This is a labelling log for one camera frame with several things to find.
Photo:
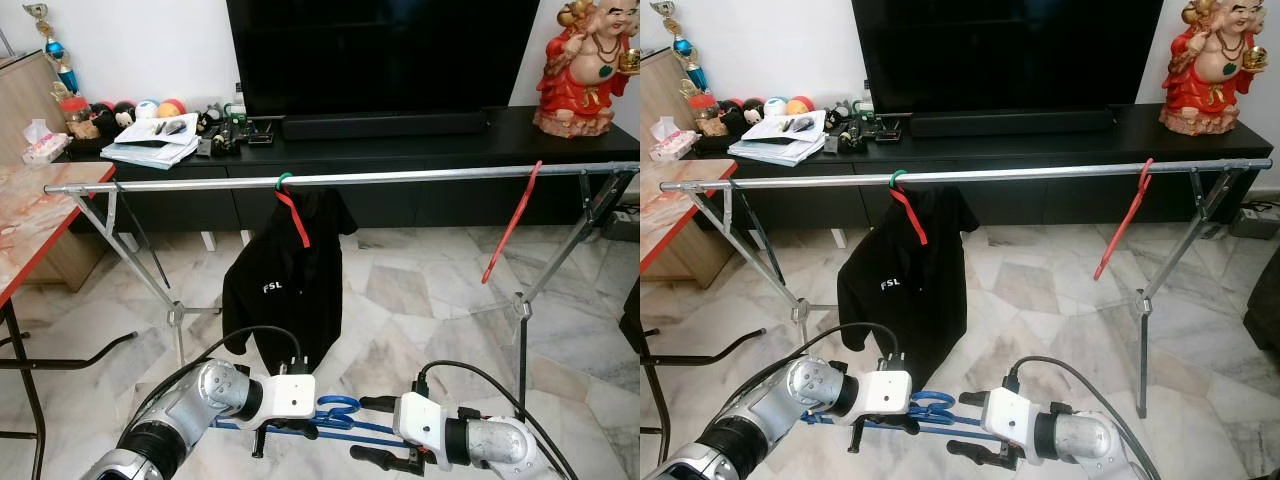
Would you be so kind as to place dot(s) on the stack of papers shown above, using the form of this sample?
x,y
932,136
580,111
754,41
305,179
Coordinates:
x,y
775,148
150,150

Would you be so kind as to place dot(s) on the orange red ball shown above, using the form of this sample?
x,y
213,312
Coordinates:
x,y
801,105
172,108

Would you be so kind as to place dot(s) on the gold blue trophy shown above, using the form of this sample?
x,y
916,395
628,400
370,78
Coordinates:
x,y
62,70
690,65

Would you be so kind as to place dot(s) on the black flat screen television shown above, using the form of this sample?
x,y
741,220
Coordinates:
x,y
380,55
1000,55

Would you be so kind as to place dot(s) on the white blue ball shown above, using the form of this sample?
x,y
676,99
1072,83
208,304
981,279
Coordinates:
x,y
147,110
776,107

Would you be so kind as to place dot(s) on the thin black hanger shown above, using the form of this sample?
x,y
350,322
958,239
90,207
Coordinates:
x,y
144,240
765,235

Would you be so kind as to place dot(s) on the red laughing buddha statue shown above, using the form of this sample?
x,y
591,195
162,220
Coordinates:
x,y
1205,90
580,90

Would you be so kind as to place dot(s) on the black grey computer mouse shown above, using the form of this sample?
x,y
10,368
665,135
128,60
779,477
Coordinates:
x,y
800,125
175,127

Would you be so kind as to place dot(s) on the pink tissue pack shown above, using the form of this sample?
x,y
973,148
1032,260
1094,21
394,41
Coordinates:
x,y
675,145
45,148

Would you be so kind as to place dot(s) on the black soundbar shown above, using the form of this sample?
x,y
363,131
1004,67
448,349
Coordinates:
x,y
380,125
1010,122

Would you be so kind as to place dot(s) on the blue plastic hanger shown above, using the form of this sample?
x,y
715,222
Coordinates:
x,y
960,425
360,430

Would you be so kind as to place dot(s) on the black mouse plush toy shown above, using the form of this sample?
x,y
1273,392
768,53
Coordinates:
x,y
120,115
752,112

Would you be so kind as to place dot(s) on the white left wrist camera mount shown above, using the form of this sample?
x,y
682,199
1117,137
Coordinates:
x,y
285,395
880,392

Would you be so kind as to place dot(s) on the red plastic hanger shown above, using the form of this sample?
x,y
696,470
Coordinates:
x,y
512,222
1123,220

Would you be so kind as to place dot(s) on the marble table with red edge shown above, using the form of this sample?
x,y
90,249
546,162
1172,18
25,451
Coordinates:
x,y
675,210
30,220

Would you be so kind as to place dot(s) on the red hanger with green hook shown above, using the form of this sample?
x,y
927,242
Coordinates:
x,y
300,228
915,225

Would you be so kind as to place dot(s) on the dark sofa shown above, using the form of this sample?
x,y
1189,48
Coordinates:
x,y
1264,310
631,315

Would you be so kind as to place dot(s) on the black tv console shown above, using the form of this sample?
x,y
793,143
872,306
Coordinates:
x,y
420,150
1050,145

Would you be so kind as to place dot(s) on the black shirt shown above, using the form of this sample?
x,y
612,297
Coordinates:
x,y
900,290
290,290

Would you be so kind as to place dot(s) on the small black white figurine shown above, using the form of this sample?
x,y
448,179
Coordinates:
x,y
210,120
836,117

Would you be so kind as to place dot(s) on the steel clothes rack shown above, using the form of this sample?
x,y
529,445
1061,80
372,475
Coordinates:
x,y
1040,173
420,177

